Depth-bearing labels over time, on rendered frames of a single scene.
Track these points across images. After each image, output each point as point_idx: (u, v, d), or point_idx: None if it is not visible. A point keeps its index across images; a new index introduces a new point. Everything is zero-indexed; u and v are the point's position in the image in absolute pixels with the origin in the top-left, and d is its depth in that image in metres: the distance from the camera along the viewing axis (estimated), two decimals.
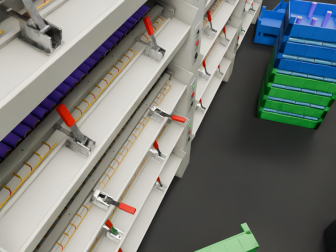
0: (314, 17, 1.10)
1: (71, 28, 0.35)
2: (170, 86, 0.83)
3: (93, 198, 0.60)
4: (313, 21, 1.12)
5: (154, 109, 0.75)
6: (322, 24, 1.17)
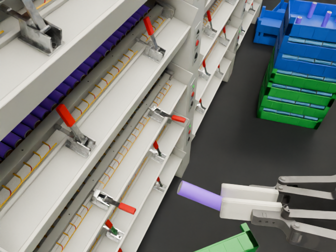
0: None
1: (71, 28, 0.35)
2: (170, 86, 0.83)
3: (93, 198, 0.60)
4: (211, 207, 0.37)
5: (154, 109, 0.75)
6: (322, 24, 1.17)
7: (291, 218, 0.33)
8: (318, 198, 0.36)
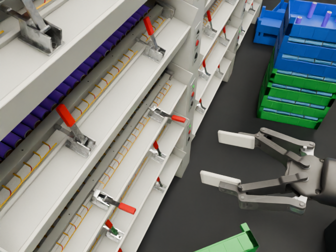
0: None
1: (71, 28, 0.35)
2: (170, 86, 0.83)
3: (93, 198, 0.60)
4: None
5: (154, 109, 0.75)
6: (322, 24, 1.17)
7: (261, 142, 0.56)
8: None
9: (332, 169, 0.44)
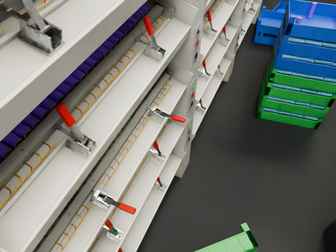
0: None
1: (71, 28, 0.35)
2: (170, 86, 0.83)
3: (93, 198, 0.60)
4: None
5: (154, 109, 0.75)
6: None
7: None
8: None
9: None
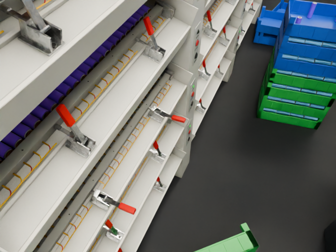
0: None
1: (71, 28, 0.35)
2: (170, 86, 0.83)
3: (93, 198, 0.60)
4: None
5: (154, 109, 0.75)
6: None
7: None
8: None
9: None
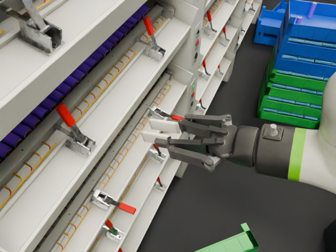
0: None
1: (71, 28, 0.35)
2: (170, 86, 0.83)
3: (93, 198, 0.60)
4: None
5: (154, 109, 0.75)
6: None
7: (172, 144, 0.57)
8: (198, 129, 0.59)
9: None
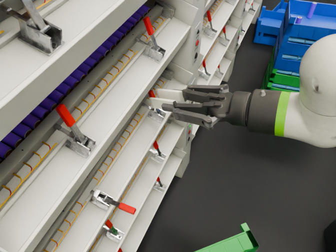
0: None
1: (71, 28, 0.35)
2: (164, 82, 0.84)
3: (93, 198, 0.60)
4: None
5: (148, 107, 0.76)
6: None
7: (188, 95, 0.72)
8: (196, 110, 0.67)
9: (235, 96, 0.61)
